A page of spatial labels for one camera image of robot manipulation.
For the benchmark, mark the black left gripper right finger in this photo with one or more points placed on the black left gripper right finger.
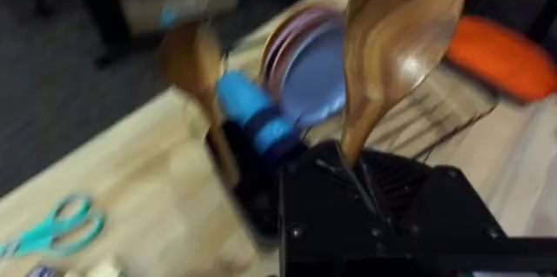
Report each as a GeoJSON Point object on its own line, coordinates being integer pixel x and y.
{"type": "Point", "coordinates": [418, 198]}

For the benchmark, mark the blue plastic cup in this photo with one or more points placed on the blue plastic cup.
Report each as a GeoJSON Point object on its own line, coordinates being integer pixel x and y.
{"type": "Point", "coordinates": [243, 98]}

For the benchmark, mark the pink plate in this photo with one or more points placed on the pink plate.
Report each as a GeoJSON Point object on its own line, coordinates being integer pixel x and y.
{"type": "Point", "coordinates": [283, 42]}

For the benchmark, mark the brown cardboard box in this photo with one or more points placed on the brown cardboard box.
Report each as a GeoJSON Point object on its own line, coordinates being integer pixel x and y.
{"type": "Point", "coordinates": [191, 0]}

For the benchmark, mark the blue plate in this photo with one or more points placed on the blue plate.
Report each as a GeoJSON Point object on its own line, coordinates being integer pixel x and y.
{"type": "Point", "coordinates": [315, 76]}

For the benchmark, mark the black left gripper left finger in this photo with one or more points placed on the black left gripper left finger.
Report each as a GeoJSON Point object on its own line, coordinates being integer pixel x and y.
{"type": "Point", "coordinates": [322, 207]}

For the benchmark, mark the large wooden spoon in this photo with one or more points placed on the large wooden spoon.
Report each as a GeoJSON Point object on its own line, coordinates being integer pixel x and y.
{"type": "Point", "coordinates": [391, 50]}

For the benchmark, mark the teal scissors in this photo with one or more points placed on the teal scissors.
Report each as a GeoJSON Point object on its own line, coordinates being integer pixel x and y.
{"type": "Point", "coordinates": [52, 229]}

